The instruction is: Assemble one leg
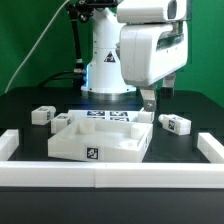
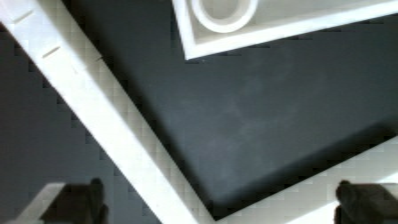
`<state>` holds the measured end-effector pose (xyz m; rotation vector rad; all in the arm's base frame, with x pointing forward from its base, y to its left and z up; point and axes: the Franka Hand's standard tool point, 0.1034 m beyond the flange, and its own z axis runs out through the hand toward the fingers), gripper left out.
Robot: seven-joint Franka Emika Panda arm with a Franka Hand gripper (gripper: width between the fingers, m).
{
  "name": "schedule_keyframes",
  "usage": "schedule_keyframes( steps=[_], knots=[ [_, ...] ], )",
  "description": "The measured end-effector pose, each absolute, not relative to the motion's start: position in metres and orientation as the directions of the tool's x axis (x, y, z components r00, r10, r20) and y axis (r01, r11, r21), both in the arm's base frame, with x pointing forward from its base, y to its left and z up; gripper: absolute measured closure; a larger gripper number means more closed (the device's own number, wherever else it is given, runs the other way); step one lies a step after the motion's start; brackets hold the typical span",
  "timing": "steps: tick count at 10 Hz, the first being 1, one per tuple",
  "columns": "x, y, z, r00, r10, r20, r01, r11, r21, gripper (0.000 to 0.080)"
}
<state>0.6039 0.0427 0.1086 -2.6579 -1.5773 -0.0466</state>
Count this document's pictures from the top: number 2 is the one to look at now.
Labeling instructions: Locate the white U-shaped fence wall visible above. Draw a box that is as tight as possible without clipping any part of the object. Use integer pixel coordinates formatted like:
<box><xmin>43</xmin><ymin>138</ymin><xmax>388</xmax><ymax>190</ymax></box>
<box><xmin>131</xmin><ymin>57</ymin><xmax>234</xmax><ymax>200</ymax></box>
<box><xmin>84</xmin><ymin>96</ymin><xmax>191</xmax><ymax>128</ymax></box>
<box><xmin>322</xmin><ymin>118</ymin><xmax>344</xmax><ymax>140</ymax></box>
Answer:
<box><xmin>0</xmin><ymin>0</ymin><xmax>398</xmax><ymax>224</ymax></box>

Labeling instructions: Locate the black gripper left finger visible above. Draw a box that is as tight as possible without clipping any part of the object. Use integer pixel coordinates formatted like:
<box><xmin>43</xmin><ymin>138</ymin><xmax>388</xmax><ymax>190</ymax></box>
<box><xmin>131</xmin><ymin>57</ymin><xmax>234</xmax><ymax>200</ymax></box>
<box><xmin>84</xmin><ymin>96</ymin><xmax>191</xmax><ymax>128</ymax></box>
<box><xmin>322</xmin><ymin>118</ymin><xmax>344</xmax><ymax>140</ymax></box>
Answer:
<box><xmin>13</xmin><ymin>177</ymin><xmax>111</xmax><ymax>224</ymax></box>

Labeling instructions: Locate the white square tabletop part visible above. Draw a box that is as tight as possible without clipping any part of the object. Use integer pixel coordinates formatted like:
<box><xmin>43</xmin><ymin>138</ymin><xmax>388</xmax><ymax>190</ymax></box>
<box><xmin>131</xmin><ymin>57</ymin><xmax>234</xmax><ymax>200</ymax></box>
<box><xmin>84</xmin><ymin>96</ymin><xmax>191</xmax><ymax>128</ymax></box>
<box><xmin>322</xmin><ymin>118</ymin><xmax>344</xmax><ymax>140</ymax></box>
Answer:
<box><xmin>173</xmin><ymin>0</ymin><xmax>398</xmax><ymax>60</ymax></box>

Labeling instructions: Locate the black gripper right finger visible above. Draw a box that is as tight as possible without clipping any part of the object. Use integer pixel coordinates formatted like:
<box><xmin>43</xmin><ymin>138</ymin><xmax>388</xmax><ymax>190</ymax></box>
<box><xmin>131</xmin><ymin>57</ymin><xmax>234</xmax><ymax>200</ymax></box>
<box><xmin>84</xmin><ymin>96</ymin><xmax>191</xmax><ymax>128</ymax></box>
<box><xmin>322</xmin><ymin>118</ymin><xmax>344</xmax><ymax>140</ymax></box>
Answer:
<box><xmin>335</xmin><ymin>180</ymin><xmax>398</xmax><ymax>224</ymax></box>

